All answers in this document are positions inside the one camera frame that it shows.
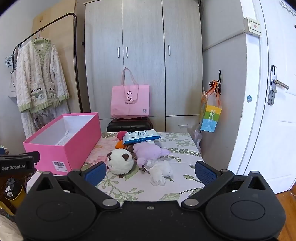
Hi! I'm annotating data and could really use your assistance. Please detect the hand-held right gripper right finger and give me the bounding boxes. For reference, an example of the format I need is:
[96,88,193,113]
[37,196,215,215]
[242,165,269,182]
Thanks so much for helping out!
[181,161,277,209]

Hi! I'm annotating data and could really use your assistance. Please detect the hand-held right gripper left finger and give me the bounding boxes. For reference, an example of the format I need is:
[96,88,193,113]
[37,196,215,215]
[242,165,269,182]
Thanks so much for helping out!
[26,161,121,210]

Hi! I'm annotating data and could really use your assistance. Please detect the panda plush toy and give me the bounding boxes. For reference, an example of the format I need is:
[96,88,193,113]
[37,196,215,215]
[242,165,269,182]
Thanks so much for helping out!
[106,148,135,178]

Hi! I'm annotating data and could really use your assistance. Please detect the pink cardboard box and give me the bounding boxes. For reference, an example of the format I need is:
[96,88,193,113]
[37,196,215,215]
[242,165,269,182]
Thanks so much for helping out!
[23,112,102,175]

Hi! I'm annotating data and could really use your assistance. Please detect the white fluffy plush toy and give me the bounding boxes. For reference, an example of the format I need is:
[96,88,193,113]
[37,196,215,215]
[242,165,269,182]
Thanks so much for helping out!
[144,159,173,186]

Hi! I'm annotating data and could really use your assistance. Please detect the purple plush toy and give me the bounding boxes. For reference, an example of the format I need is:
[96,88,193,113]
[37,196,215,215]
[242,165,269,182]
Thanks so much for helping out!
[132,142,170,167]

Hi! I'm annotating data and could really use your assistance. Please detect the blue white tissue pack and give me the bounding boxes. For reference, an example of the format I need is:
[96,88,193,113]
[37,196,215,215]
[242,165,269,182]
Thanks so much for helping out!
[122,130,162,146]

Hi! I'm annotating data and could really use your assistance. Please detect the black yellow bottle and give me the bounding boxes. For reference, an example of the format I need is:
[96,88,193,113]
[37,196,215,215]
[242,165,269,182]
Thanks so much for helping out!
[4,177,26,208]

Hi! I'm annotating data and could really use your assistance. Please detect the floral tablecloth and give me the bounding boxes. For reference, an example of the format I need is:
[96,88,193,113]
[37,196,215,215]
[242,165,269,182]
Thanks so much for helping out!
[82,132,205,202]

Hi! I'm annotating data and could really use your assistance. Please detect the clear plastic bag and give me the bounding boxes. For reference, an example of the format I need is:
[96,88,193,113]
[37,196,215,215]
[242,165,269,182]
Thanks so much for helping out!
[190,125,203,149]

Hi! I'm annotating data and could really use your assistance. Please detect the white patterned pajama pants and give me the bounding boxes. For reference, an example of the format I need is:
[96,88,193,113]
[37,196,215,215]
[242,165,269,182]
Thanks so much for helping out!
[20,102,70,139]

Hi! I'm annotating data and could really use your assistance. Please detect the colourful gift bag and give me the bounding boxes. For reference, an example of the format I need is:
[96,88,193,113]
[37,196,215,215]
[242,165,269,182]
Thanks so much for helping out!
[199,89,222,133]

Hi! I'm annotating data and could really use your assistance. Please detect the black suitcase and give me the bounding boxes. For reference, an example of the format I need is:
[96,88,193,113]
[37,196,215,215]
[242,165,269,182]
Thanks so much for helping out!
[106,117,153,133]

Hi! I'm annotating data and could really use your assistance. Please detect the white door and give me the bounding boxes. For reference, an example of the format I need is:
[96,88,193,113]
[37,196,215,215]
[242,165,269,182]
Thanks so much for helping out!
[227,0,296,195]

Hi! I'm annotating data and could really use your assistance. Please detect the pink shopping bag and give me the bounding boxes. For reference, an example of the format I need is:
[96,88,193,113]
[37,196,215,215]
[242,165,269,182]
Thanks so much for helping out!
[110,67,150,119]

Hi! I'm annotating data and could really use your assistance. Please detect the white tote bag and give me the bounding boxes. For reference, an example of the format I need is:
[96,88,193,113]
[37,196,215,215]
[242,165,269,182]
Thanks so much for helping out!
[8,70,18,98]

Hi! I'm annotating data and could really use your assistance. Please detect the orange ribbon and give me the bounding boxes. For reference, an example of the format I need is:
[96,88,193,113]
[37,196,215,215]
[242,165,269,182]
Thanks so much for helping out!
[203,80,222,107]

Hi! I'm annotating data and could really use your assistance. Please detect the white fluffy robe green trim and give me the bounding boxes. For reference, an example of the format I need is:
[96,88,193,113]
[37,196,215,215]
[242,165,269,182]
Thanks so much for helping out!
[16,38,70,114]

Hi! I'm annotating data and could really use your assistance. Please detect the black clothes rack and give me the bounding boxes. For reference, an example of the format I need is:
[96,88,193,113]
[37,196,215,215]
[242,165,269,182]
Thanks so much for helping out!
[11,13,83,114]

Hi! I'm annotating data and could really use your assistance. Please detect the grey wooden wardrobe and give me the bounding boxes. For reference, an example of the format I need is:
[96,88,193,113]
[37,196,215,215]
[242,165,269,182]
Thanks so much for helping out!
[83,0,204,133]

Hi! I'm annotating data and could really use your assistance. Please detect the metal door hook rack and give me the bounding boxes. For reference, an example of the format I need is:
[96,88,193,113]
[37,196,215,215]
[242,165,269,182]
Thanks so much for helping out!
[279,1,296,15]

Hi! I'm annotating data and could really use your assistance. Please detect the black wall hook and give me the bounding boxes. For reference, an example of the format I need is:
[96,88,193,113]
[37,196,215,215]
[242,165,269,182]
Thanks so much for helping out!
[217,69,223,95]

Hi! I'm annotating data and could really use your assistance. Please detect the wire clothes hangers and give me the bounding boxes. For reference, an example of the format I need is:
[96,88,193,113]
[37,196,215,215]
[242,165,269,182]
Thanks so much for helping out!
[5,52,18,69]

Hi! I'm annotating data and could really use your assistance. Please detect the silver door handle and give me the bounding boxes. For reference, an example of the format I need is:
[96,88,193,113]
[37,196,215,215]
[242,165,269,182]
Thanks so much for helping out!
[267,65,289,106]

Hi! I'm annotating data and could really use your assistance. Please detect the beige wall switch box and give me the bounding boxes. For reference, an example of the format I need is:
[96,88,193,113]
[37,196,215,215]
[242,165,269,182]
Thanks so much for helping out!
[243,17,263,36]

